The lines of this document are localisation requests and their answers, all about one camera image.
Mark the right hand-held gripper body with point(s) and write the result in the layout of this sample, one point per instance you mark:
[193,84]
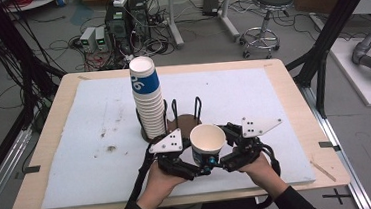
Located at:
[258,125]

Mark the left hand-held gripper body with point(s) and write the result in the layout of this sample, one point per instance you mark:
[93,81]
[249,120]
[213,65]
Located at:
[166,143]

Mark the blue banded paper cup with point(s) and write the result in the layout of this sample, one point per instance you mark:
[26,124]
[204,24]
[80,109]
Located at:
[207,139]

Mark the stack of white paper cups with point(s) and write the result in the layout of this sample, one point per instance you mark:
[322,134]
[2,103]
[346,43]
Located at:
[150,110]

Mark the person's left hand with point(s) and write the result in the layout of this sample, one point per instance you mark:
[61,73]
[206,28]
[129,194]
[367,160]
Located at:
[160,186]

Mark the person's right hand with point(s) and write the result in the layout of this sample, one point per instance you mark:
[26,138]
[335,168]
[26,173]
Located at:
[266,176]

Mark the dark tape piece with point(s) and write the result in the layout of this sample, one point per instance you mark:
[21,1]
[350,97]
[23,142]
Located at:
[328,145]
[31,169]

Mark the white foam mat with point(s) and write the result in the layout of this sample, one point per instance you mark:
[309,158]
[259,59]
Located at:
[95,178]

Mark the tan tape strip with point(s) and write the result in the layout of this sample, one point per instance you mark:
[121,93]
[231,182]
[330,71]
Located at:
[323,171]

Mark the black cross tape mark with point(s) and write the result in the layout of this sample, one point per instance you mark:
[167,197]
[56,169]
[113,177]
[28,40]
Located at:
[337,195]

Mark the white platform board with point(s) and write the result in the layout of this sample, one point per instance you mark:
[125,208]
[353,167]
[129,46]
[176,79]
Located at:
[359,84]

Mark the white table leg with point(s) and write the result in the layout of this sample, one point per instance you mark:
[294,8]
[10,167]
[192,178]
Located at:
[228,17]
[174,25]

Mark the grey bench power supply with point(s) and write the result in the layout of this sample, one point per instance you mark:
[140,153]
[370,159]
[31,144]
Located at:
[101,39]
[87,38]

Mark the black computer tower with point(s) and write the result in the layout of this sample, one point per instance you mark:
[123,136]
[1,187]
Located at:
[118,29]
[139,14]

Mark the black box on floor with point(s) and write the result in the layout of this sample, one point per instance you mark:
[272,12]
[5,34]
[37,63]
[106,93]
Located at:
[210,5]

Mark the black frame post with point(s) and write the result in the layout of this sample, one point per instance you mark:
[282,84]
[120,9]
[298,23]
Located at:
[331,29]

